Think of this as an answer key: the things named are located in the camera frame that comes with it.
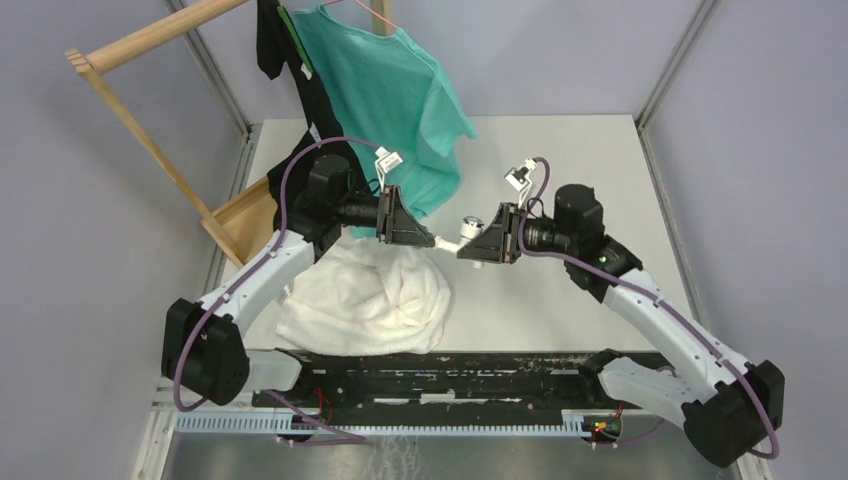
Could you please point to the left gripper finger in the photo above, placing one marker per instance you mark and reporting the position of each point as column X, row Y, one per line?
column 396, row 221
column 427, row 241

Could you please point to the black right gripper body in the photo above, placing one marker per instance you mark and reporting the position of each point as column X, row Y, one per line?
column 540, row 236

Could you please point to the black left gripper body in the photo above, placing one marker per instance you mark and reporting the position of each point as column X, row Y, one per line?
column 358, row 211

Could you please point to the white plastic water faucet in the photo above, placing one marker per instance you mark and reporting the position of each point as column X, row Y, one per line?
column 471, row 226

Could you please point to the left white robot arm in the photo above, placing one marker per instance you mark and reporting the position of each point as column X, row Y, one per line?
column 203, row 348

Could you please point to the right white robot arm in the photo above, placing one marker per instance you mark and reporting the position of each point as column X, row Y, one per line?
column 725, row 405

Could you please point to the white terry towel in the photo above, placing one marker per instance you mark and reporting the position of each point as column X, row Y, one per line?
column 364, row 298

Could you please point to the teal t-shirt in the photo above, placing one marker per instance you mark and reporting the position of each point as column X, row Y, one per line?
column 389, row 91

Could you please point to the wooden clothes rack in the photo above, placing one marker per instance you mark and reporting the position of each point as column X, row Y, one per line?
column 102, row 198

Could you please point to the black t-shirt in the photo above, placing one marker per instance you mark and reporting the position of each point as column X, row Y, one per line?
column 274, row 50

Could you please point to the green clothes hanger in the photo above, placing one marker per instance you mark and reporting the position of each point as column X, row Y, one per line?
column 306, row 65

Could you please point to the pink clothes hanger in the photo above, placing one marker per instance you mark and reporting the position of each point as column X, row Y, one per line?
column 380, row 12

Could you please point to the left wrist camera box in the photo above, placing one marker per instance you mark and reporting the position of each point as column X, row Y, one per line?
column 385, row 161

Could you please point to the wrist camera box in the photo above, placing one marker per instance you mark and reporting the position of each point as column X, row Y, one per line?
column 519, row 178
column 385, row 161

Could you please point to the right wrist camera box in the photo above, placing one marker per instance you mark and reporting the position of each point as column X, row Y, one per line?
column 519, row 178

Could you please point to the white slotted cable duct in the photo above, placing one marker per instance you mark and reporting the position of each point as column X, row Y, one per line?
column 284, row 423

